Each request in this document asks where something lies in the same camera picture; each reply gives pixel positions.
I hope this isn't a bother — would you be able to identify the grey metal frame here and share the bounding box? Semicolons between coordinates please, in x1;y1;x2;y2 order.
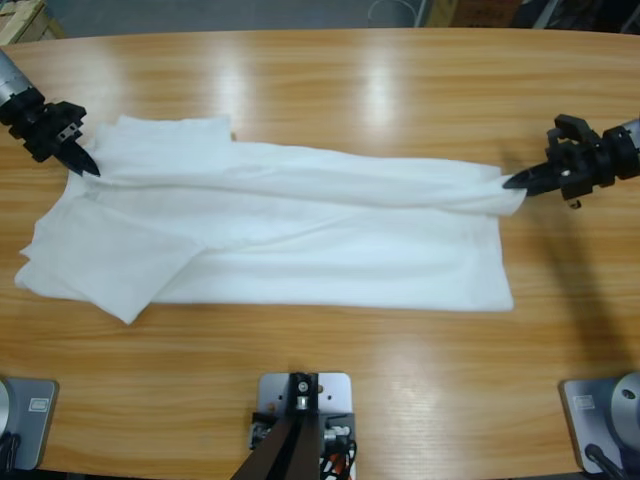
519;0;640;35

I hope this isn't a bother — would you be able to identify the white mounting block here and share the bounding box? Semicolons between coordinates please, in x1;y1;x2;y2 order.
257;371;354;480

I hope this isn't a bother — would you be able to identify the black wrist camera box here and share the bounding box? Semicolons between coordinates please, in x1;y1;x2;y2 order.
546;113;600;151

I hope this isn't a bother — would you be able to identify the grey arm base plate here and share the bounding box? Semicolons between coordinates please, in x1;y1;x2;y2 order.
558;370;640;475
0;377;60;471

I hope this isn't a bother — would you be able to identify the dark camera post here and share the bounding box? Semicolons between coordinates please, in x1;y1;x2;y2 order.
234;372;322;480

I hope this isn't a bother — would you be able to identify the black base cable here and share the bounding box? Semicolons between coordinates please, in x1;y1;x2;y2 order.
584;442;629;480
0;432;22;471

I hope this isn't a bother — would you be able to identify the brown cardboard box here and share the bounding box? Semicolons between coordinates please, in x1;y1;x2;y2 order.
429;0;516;29

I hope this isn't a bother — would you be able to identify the white T-shirt with black print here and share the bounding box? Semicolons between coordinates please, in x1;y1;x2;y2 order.
13;113;526;326

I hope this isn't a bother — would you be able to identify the black clamp with silver fittings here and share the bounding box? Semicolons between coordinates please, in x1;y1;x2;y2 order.
251;410;357;451

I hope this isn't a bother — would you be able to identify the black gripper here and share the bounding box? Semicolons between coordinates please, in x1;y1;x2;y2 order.
0;91;102;178
501;127;640;201

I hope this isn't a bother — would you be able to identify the orange and black cable bundle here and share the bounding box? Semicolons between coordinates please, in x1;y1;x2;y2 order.
319;439;359;480

